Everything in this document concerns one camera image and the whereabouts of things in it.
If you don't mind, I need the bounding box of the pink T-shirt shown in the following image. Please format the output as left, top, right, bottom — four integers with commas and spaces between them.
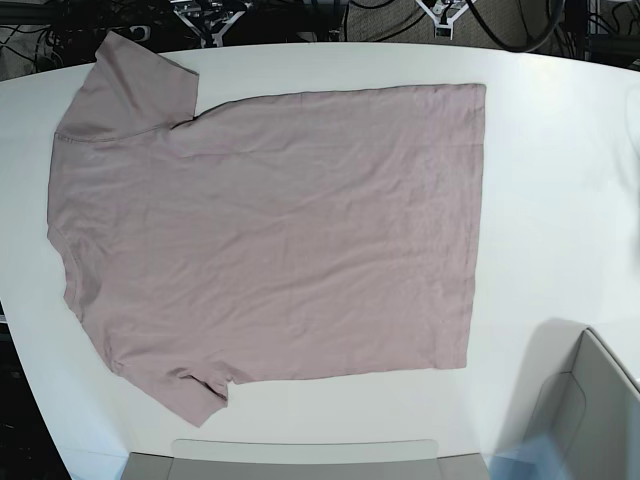
47, 33, 486, 426

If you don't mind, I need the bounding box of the grey cardboard box right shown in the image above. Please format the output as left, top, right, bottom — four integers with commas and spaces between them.
522, 329, 639, 479

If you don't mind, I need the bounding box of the blue translucent object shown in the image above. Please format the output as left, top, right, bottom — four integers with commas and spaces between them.
488, 434, 574, 480

